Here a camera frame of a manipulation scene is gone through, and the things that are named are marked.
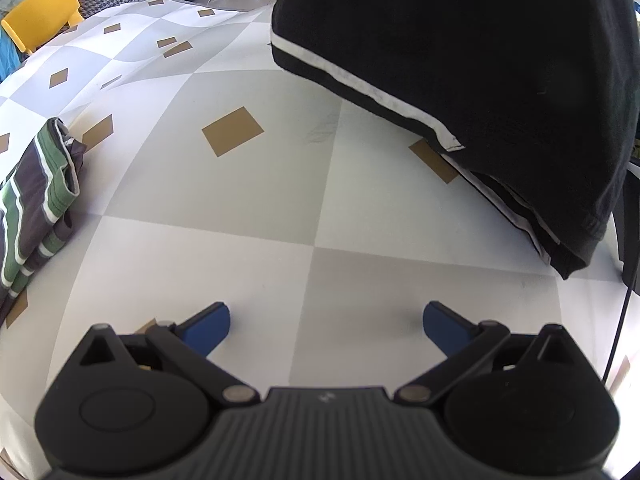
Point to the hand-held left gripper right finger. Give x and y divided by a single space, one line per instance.
442 325

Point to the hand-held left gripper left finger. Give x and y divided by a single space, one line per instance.
210 325

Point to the black t-shirt with red print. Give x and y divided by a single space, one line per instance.
450 35

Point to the checkered vinyl tablecloth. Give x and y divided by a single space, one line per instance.
250 240

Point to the green striped folded garment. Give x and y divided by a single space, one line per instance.
30 200

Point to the yellow plastic chair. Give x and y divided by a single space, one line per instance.
40 15

